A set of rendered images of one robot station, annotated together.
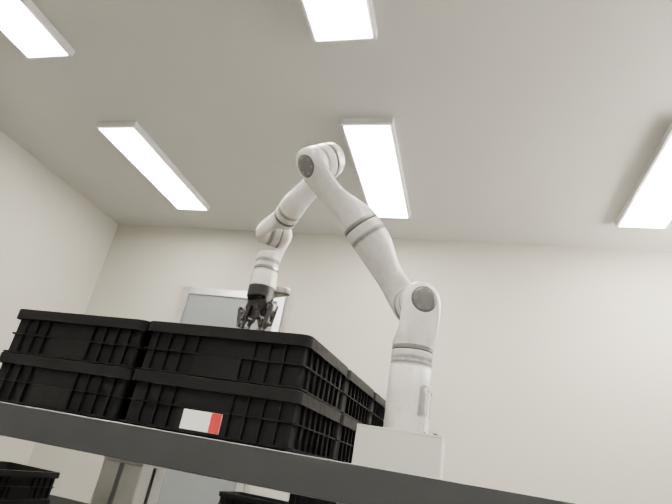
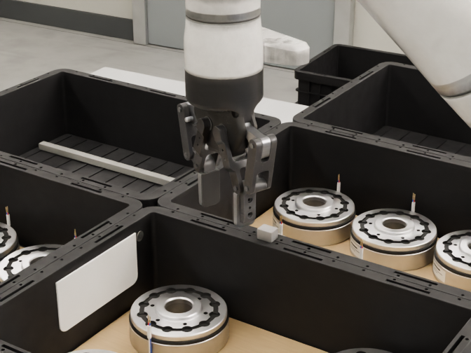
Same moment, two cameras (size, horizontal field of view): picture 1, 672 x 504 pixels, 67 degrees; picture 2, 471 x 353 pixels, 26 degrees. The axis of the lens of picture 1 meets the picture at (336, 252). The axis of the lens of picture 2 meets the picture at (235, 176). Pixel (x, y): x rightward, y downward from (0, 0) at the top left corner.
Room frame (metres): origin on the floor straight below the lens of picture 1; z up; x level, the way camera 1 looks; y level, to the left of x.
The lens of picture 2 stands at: (0.44, -0.02, 1.43)
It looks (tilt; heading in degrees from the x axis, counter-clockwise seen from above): 25 degrees down; 12
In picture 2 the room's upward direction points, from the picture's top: straight up
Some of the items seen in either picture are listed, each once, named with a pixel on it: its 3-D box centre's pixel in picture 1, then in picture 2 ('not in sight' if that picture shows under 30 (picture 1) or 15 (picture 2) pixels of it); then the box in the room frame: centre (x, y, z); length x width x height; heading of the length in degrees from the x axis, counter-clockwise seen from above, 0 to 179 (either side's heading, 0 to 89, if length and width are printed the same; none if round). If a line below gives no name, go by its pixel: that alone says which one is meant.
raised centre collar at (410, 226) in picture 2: not in sight; (394, 225); (1.55, 0.02, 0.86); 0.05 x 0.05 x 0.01
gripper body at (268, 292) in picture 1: (259, 302); (224, 106); (1.35, 0.18, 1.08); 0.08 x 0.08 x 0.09
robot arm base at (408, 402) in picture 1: (408, 391); not in sight; (1.11, -0.21, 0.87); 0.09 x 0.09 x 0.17; 67
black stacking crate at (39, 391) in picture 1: (96, 397); not in sight; (1.35, 0.53, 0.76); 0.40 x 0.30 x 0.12; 69
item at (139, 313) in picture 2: not in sight; (179, 312); (1.31, 0.23, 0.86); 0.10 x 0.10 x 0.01
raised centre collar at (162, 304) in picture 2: not in sight; (179, 307); (1.31, 0.23, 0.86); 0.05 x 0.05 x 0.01
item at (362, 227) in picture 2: not in sight; (394, 229); (1.55, 0.02, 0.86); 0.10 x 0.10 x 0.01
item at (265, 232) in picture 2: not in sight; (267, 233); (1.36, 0.14, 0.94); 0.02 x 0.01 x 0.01; 69
